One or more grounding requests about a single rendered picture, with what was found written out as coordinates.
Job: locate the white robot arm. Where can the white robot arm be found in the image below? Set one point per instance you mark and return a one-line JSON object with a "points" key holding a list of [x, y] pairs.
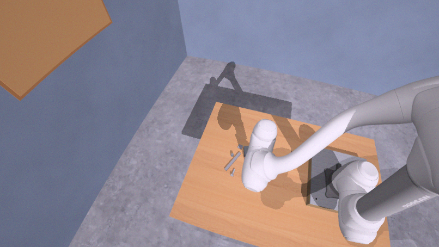
{"points": [[361, 215]]}

